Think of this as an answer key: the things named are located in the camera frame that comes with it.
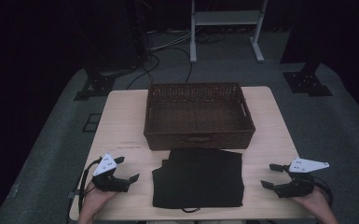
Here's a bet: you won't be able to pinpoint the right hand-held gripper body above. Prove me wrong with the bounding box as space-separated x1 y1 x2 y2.
274 158 330 199

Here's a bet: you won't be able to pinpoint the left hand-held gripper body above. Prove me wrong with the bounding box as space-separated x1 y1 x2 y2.
91 152 131 193

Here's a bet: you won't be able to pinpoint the black cloth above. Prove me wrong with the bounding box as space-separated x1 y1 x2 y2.
151 147 245 214

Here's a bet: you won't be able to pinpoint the brown wicker basket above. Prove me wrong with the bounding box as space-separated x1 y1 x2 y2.
143 82 256 152

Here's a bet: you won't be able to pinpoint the person's left hand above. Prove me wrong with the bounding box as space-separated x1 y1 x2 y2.
85 181 119 210

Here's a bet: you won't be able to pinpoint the person's right hand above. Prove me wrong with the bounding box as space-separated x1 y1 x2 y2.
292 187 328 213

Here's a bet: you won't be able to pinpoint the black stand with flat base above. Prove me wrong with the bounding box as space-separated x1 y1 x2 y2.
73 65 117 102
280 0 334 98

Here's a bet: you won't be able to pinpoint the white metal stand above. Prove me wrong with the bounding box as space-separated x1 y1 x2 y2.
189 0 269 64

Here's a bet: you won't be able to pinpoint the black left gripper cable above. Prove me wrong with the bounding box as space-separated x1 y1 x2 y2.
77 157 104 216

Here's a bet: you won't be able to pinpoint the black rectangular floor frame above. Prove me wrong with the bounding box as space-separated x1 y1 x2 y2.
81 113 103 133

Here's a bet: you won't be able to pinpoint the black floor cable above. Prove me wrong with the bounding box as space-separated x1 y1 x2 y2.
126 46 194 91

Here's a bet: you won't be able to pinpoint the white floor cables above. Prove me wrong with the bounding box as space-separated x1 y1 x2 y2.
148 28 194 53

